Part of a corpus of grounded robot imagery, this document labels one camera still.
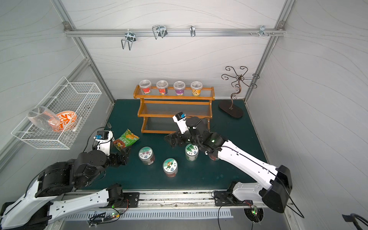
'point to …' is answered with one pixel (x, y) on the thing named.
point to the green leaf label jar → (191, 152)
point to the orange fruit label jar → (170, 166)
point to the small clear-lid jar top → (145, 85)
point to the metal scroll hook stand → (227, 107)
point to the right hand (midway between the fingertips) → (172, 133)
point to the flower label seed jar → (146, 155)
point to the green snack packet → (126, 140)
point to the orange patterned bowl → (67, 119)
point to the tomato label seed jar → (213, 157)
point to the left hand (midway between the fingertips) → (123, 147)
